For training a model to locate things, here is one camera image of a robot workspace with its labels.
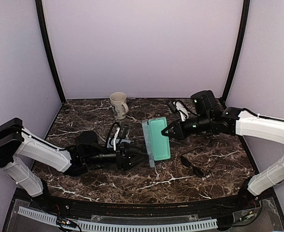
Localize blue textured glasses case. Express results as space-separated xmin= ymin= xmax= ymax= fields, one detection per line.
xmin=142 ymin=117 xmax=171 ymax=168

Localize black frame sunglasses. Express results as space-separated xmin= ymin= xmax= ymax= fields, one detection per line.
xmin=179 ymin=147 xmax=220 ymax=178

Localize cream ceramic mug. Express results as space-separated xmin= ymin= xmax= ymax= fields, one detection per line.
xmin=109 ymin=92 xmax=129 ymax=120

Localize black frame post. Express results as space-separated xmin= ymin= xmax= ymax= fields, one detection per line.
xmin=221 ymin=0 xmax=251 ymax=103
xmin=35 ymin=0 xmax=66 ymax=104

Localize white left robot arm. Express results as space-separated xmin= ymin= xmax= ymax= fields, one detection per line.
xmin=0 ymin=118 xmax=148 ymax=211

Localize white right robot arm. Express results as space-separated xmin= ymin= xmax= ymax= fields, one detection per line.
xmin=162 ymin=90 xmax=284 ymax=210

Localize left black frame post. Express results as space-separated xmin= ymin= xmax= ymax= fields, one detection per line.
xmin=35 ymin=0 xmax=66 ymax=104

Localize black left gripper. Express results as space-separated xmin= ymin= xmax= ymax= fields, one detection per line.
xmin=85 ymin=141 xmax=149 ymax=171

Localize white slotted cable duct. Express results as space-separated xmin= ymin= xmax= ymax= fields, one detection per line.
xmin=17 ymin=206 xmax=218 ymax=232

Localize right black frame post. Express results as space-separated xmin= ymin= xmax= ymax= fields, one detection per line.
xmin=221 ymin=0 xmax=251 ymax=103

